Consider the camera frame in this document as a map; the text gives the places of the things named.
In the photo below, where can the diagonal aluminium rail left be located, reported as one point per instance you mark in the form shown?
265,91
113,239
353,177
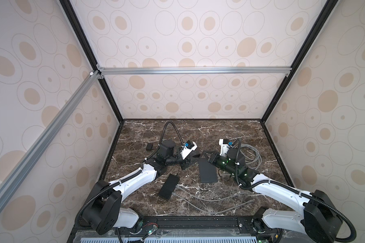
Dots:
31,157

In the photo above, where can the small circuit board with LEDs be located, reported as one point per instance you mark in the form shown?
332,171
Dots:
150,231

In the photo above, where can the horizontal aluminium rail back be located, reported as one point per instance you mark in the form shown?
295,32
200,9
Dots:
196,70

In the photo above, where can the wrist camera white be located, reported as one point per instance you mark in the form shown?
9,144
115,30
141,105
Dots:
187,148
225,145

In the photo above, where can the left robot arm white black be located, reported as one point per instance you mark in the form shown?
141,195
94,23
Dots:
102,209

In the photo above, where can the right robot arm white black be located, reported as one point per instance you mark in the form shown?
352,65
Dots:
312,213

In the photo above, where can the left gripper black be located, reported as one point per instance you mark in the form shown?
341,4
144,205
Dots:
185,163

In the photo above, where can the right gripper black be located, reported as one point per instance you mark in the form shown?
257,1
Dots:
214,157

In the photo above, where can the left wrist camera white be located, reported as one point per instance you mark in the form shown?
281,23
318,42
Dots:
187,148

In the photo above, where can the black power adapter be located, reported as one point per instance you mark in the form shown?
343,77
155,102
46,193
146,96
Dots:
149,147

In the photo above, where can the square dark grey switch box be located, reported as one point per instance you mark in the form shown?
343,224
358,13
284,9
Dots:
207,171

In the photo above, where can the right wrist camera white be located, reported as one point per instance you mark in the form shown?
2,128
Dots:
225,145

